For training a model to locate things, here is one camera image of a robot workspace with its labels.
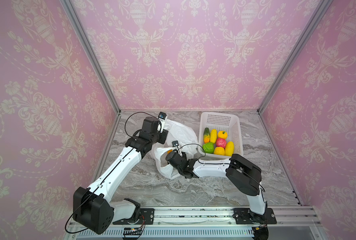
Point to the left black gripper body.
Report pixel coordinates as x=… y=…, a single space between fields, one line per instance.
x=159 y=137

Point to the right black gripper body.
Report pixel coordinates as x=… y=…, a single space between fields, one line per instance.
x=172 y=157

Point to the white plastic bag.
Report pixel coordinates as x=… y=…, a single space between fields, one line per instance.
x=187 y=140

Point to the green pepper toy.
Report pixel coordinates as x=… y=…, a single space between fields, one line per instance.
x=208 y=148

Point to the green yellow mango toy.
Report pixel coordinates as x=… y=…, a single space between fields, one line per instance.
x=206 y=135

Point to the red fruit toy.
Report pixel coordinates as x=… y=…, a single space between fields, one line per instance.
x=221 y=143

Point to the yellow banana toy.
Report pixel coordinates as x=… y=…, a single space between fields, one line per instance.
x=213 y=136

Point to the yellow bell pepper toy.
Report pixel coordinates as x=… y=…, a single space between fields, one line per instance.
x=222 y=135

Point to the yellow lemon toy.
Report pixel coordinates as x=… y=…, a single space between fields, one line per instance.
x=219 y=151

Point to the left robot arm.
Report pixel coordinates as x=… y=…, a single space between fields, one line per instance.
x=91 y=205

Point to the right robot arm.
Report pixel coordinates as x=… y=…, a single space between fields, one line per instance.
x=243 y=174

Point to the white vent grille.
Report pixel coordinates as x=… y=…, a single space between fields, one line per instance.
x=151 y=232

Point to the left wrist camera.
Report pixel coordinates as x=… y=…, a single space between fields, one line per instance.
x=162 y=118

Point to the aluminium front rail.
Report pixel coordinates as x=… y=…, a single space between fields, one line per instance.
x=286 y=216

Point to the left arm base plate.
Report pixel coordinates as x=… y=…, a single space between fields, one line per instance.
x=142 y=216

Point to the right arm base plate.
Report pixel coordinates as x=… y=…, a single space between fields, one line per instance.
x=244 y=216

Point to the left aluminium corner post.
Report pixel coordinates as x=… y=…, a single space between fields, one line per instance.
x=86 y=45

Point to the aluminium corner post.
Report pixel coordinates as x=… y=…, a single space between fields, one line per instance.
x=305 y=35
x=86 y=45

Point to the right aluminium corner post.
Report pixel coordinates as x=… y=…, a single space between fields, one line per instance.
x=305 y=35

